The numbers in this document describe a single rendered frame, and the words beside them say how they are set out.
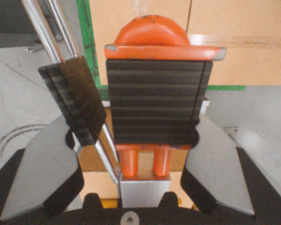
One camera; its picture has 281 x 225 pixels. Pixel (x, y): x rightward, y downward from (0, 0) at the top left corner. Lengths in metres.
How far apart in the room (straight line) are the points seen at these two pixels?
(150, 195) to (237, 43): 0.72
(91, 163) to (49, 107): 1.22
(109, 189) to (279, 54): 0.94
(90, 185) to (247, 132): 1.84
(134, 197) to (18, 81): 1.55
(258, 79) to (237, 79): 0.11
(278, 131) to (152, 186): 2.16
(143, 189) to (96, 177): 0.27
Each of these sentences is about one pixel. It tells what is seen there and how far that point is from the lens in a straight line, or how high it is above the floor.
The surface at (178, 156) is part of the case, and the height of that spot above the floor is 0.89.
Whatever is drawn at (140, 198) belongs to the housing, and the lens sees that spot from 0.21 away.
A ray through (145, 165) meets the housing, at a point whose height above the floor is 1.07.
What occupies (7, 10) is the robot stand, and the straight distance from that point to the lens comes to 1.08.
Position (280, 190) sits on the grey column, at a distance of 1.54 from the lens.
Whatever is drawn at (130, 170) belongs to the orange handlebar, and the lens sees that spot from 0.16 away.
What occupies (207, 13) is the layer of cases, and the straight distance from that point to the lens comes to 0.71.
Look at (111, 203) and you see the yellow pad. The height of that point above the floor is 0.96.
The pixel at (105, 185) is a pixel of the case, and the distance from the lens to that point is 0.47.
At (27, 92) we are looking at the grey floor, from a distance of 1.64.
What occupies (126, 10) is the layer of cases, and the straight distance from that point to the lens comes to 0.65.
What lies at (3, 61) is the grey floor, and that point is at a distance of 1.65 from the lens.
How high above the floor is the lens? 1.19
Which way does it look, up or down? 60 degrees down
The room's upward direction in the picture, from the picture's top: 177 degrees clockwise
